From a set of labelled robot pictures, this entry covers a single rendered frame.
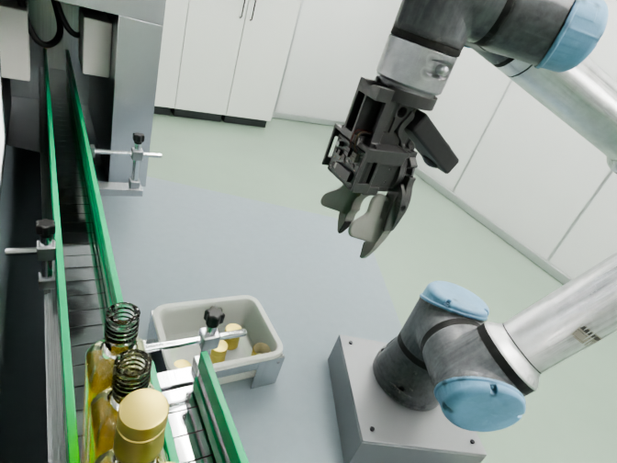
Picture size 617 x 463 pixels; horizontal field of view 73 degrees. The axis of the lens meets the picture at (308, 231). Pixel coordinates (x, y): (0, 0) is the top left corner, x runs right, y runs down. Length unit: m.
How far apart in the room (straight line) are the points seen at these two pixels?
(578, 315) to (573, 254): 3.37
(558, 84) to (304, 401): 0.69
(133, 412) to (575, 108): 0.62
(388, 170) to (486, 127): 4.05
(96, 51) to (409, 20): 1.07
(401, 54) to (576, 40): 0.16
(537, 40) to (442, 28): 0.10
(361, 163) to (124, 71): 0.95
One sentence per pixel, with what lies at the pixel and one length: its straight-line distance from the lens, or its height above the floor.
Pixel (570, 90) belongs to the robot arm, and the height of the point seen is 1.43.
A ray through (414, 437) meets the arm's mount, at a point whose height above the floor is 0.84.
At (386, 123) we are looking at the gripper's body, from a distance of 0.47.
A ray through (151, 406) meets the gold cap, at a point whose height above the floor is 1.16.
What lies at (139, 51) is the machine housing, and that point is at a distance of 1.30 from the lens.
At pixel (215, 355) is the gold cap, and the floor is 0.80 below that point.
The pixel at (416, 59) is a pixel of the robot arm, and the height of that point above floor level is 1.41.
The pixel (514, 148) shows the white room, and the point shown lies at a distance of 4.32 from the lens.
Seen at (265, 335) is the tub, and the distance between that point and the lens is 0.89.
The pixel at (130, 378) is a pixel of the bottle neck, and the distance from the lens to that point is 0.38.
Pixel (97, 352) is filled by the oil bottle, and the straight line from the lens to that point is 0.47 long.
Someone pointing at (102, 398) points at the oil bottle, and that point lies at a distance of 0.43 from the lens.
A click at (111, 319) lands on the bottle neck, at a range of 0.42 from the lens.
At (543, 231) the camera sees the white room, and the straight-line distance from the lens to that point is 4.15.
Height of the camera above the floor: 1.44
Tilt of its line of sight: 29 degrees down
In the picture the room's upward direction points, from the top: 19 degrees clockwise
